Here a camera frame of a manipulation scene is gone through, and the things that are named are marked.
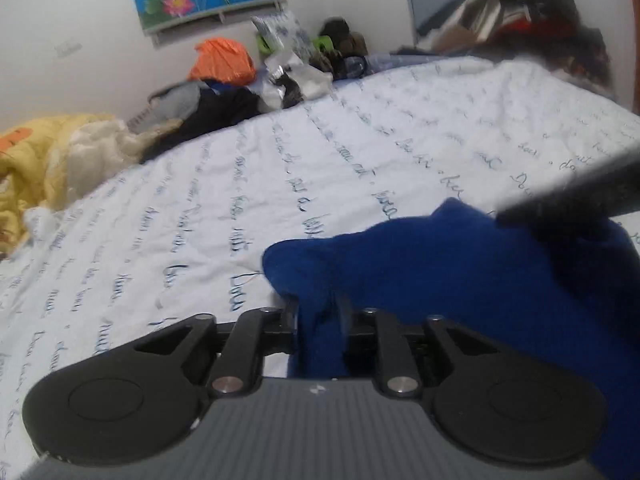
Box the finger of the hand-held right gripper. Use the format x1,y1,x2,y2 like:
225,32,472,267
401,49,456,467
494,152,640,233

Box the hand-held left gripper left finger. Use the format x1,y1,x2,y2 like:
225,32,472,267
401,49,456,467
134,299,300,401

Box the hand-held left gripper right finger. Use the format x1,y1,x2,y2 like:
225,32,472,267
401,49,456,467
336,294,502,401

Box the blue small garment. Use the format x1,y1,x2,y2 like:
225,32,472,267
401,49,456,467
262,197,640,480

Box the mixed clothes heap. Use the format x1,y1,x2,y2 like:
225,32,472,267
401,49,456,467
395,0,617,102

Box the dark clothes pile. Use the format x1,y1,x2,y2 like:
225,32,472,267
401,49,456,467
127,79,262,163

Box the white printed bed sheet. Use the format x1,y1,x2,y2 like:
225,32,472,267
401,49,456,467
0,55,640,480

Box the light blue cloth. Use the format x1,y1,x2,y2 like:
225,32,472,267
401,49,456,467
334,51,483,82

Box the grey framed panel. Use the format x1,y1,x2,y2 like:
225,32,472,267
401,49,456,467
404,0,470,47

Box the silver plastic bag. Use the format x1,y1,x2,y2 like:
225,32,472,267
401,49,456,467
259,50,335,111

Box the orange plastic bag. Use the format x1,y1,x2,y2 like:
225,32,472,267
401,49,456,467
187,37,257,87

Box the green item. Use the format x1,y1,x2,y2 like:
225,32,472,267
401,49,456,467
255,31,335,57

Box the brown plush toy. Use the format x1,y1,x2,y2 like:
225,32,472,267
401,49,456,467
319,17,370,73

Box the blue white patterned bag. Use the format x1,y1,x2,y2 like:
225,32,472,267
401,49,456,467
250,9,315,63

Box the yellow blanket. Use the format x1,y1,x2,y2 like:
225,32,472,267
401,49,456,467
0,114,182,262

